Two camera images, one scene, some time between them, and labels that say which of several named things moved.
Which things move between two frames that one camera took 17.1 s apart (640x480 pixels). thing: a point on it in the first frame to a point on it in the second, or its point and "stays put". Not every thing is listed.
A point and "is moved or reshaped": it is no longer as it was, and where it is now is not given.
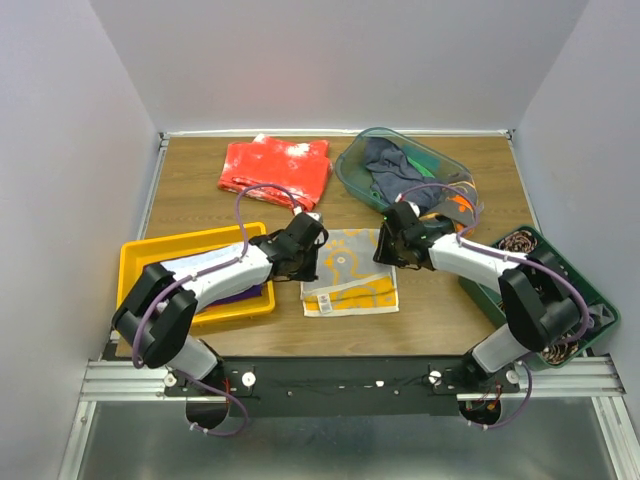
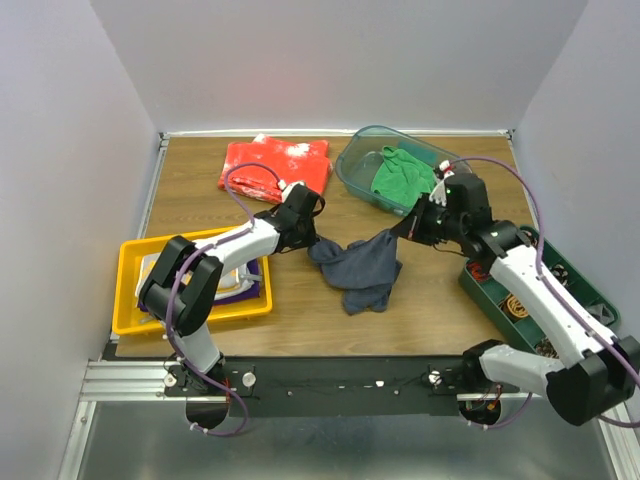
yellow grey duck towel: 349,281 is moved or reshaped
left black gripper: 311,274 to 311,238
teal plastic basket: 383,166 stays put
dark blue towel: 393,174 to 366,270
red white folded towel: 272,168 stays put
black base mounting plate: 343,386 stays put
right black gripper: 381,252 to 412,225
